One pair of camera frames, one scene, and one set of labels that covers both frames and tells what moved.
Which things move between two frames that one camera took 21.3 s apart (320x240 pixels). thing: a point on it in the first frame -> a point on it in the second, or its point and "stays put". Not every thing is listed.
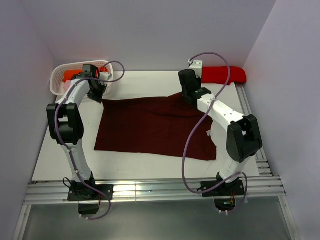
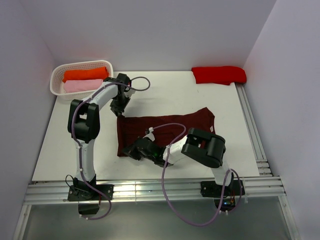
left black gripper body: x=96 y=93 -> x=119 y=103
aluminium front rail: x=130 y=190 stays put
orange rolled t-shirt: x=68 y=74 stays put
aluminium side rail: x=261 y=159 stays put
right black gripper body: x=184 y=93 -> x=135 y=153
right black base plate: x=234 y=188 stays put
